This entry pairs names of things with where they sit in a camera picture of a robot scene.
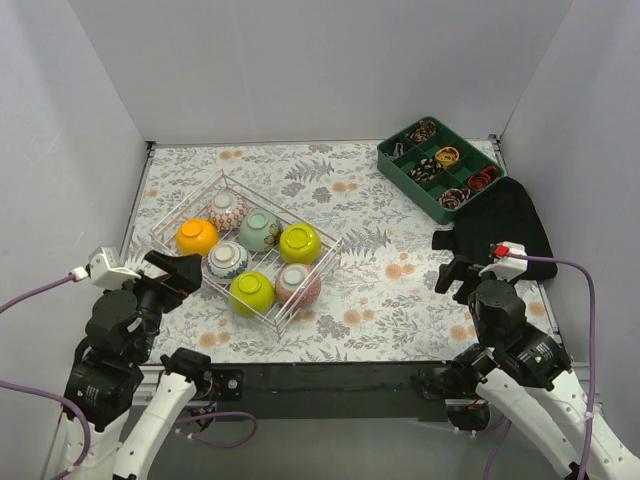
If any blue floral white bowl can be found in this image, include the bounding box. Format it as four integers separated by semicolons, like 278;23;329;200
207;241;252;285

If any lime green bowl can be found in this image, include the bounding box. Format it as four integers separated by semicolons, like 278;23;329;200
279;223;322;265
230;271;275;317

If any white wire dish rack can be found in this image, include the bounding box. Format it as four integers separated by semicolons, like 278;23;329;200
152;172;343;335

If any mint green floral bowl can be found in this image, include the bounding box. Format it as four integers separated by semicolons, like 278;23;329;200
238;209;283;253

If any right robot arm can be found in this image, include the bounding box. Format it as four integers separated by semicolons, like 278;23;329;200
435;242;639;479

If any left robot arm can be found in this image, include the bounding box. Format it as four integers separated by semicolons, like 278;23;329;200
58;247;213;479

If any orange bowl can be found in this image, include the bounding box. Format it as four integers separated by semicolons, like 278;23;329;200
176;218;219;257

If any dark patterned scrunchie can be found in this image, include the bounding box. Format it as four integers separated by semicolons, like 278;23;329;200
438;186;472;210

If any black cloth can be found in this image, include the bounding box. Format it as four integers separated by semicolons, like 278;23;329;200
431;177;553;265

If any red diamond patterned bowl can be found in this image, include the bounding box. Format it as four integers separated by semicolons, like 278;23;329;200
208;190;249;231

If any orange black scrunchie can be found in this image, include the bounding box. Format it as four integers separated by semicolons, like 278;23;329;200
467;166;500;193

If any green compartment tray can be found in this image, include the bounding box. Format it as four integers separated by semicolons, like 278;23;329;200
377;116;505;224

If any black floral scrunchie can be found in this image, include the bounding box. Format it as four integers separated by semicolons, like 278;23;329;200
409;158;444;184

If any yellow patterned scrunchie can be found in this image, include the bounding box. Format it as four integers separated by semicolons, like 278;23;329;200
434;146;460;168

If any pink speckled bowl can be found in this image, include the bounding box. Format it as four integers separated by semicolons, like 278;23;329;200
275;263;322;308

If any brown patterned scrunchie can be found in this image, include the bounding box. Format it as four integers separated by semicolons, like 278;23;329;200
407;119;439;144

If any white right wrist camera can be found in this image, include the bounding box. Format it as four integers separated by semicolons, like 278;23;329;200
479;241;528;281

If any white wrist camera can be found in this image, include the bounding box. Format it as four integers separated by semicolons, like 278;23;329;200
70;246;141;291
479;241;528;281

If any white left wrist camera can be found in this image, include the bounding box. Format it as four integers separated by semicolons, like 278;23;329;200
70;246;141;291

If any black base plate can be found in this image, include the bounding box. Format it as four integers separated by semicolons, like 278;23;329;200
184;360;496;421

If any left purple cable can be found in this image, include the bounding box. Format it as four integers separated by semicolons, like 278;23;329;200
0;267;259;480

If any purple cable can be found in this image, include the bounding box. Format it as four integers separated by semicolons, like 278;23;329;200
482;253;599;480
0;267;259;480

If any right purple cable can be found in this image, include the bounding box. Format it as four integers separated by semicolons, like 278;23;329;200
482;253;599;480

